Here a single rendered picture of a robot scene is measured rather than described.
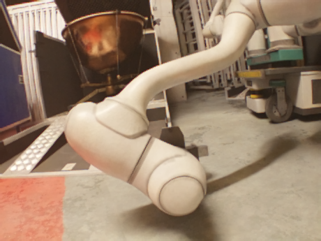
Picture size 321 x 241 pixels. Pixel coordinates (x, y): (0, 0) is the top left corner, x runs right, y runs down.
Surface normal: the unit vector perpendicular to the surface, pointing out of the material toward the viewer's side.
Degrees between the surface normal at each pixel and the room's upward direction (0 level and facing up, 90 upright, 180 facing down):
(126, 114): 63
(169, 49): 90
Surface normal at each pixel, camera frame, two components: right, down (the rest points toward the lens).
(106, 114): 0.14, -0.47
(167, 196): -0.12, 0.04
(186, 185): 0.14, -0.15
